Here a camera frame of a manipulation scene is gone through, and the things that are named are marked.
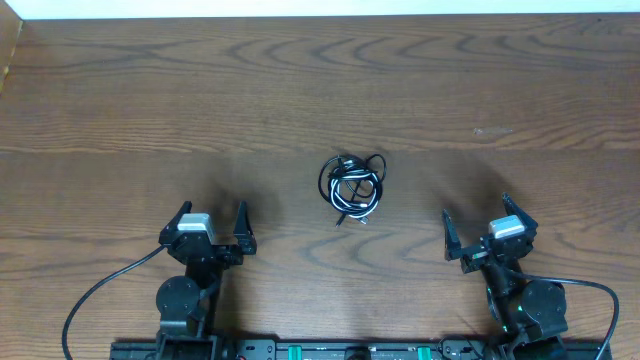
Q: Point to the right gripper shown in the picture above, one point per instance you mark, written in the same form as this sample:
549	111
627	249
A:
474	256

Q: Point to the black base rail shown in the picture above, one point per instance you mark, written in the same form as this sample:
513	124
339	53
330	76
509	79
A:
265	349

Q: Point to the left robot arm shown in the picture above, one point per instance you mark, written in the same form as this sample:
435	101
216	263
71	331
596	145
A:
187	303

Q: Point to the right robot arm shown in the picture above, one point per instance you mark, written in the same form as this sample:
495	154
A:
531	312

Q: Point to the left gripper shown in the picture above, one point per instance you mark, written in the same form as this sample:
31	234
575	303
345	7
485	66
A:
247	246

